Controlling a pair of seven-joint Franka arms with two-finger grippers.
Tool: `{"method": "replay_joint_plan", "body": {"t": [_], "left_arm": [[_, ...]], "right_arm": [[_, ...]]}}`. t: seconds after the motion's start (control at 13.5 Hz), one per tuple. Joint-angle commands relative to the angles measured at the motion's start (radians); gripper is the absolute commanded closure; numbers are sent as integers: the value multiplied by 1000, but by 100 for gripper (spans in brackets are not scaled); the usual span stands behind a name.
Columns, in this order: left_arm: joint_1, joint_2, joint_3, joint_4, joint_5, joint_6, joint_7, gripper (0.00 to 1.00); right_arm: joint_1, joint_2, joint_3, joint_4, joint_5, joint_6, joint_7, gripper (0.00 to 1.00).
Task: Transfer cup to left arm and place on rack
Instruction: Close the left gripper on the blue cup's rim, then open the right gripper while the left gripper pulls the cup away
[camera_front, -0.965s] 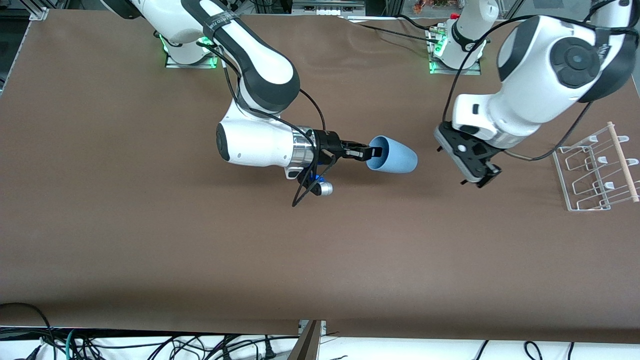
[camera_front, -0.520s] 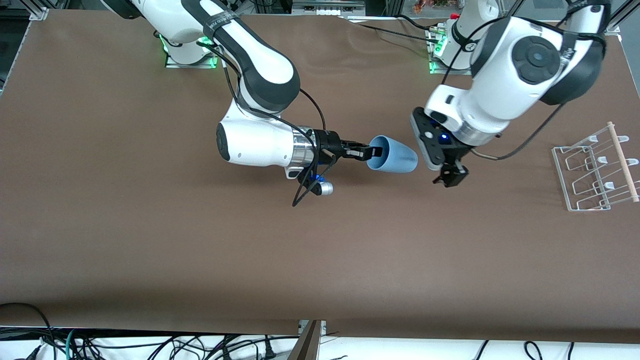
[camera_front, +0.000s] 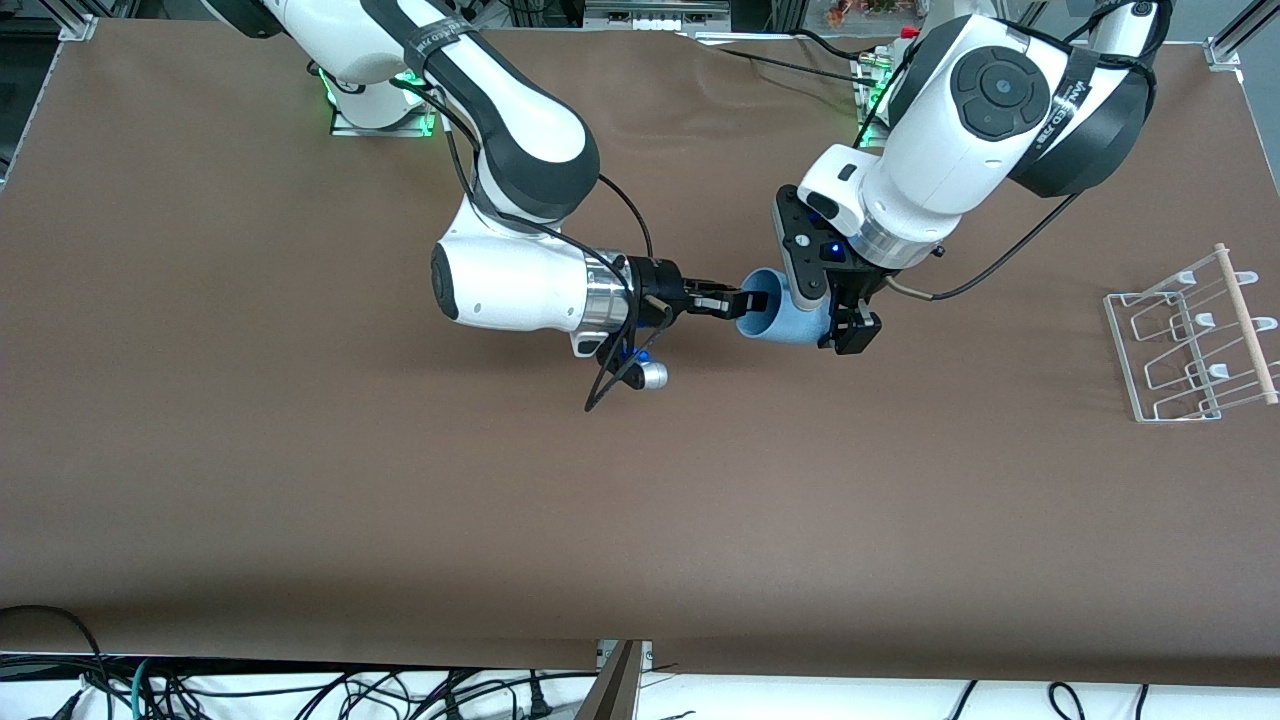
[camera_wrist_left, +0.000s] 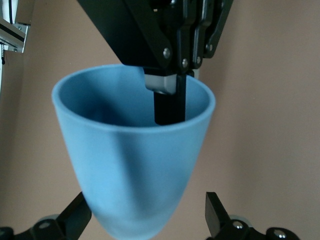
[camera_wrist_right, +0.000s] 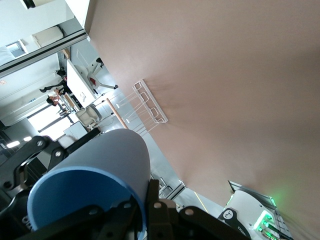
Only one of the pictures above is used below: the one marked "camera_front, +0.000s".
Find blue plastic cup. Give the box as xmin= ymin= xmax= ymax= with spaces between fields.
xmin=735 ymin=266 xmax=837 ymax=349

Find brown table cover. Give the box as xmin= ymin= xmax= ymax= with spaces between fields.
xmin=0 ymin=20 xmax=1280 ymax=691

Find orange background object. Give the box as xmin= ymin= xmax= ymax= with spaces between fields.
xmin=825 ymin=0 xmax=903 ymax=27

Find grey power strip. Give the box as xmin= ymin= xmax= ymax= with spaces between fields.
xmin=583 ymin=0 xmax=732 ymax=34

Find black right arm wrist cable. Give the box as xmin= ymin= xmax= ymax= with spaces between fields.
xmin=385 ymin=72 xmax=674 ymax=414

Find black arm wrist cable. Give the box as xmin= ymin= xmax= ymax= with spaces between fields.
xmin=385 ymin=72 xmax=674 ymax=414
xmin=880 ymin=0 xmax=1173 ymax=302

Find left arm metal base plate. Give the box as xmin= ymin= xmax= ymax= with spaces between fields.
xmin=850 ymin=50 xmax=893 ymax=152

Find black left arm wrist cable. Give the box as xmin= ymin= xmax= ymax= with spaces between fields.
xmin=880 ymin=0 xmax=1173 ymax=302

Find long black table cable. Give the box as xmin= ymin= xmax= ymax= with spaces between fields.
xmin=690 ymin=38 xmax=873 ymax=89

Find short black table cable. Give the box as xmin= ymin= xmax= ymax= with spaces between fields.
xmin=793 ymin=27 xmax=886 ymax=66

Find white wire cup rack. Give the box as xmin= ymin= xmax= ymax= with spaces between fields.
xmin=1103 ymin=245 xmax=1280 ymax=424

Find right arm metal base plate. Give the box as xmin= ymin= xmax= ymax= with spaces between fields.
xmin=330 ymin=72 xmax=439 ymax=139

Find tangled black floor cables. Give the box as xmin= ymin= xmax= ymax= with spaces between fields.
xmin=150 ymin=668 xmax=601 ymax=720

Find black looped floor cable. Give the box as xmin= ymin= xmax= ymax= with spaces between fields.
xmin=0 ymin=604 xmax=113 ymax=720

